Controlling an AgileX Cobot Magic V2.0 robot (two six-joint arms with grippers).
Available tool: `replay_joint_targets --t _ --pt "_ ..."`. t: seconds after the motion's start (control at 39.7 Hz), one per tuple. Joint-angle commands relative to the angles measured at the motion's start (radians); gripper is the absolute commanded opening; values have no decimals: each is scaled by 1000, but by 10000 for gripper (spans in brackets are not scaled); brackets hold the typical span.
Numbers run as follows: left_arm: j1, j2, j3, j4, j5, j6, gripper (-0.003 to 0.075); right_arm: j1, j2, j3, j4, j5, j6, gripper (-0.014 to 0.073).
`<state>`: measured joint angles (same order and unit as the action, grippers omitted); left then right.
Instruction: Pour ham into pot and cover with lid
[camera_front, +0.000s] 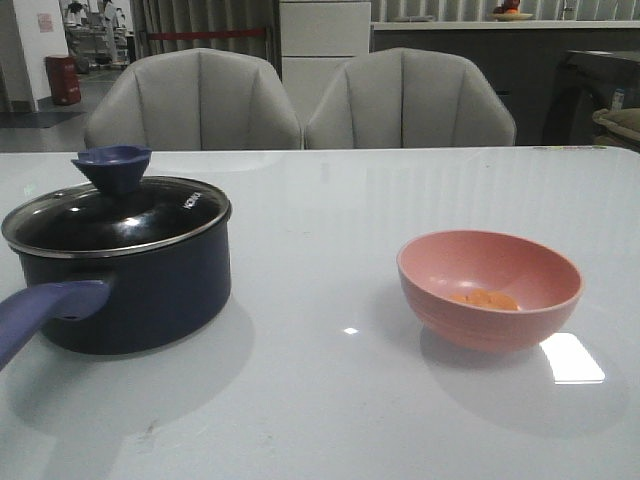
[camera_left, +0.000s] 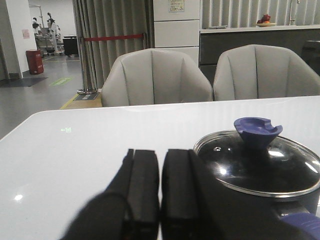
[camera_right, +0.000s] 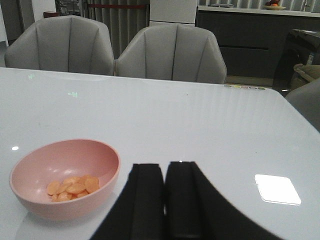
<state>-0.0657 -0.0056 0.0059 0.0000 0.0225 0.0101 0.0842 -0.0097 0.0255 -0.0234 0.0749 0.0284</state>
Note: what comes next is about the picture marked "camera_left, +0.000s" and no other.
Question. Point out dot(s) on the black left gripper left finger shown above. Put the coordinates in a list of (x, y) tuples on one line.
[(128, 209)]

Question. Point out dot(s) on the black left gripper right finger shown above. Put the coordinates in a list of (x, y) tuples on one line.
[(196, 206)]

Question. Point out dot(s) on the glass pot lid blue knob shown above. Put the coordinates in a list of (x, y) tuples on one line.
[(255, 159)]

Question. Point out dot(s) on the dark blue saucepan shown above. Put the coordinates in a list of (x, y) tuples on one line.
[(287, 212)]

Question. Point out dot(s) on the red belt barrier stanchion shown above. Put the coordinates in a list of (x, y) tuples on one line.
[(88, 86)]

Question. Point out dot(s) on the left grey upholstered chair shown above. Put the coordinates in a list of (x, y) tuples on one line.
[(155, 76)]

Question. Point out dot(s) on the grey upholstered chair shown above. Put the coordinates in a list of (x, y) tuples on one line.
[(258, 71), (155, 76)]

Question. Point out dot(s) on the right grey upholstered chair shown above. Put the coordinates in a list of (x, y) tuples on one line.
[(258, 71)]

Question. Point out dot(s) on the black cart in hallway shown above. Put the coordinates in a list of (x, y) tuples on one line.
[(70, 45)]

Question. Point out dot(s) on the red trash bin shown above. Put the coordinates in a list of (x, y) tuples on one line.
[(34, 61)]

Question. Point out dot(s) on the white refrigerator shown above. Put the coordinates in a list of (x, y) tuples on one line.
[(177, 26)]

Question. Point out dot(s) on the grey pleated curtain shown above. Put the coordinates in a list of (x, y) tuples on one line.
[(108, 18)]

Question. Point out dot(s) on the fruit plate on counter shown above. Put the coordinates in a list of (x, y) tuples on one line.
[(265, 21)]

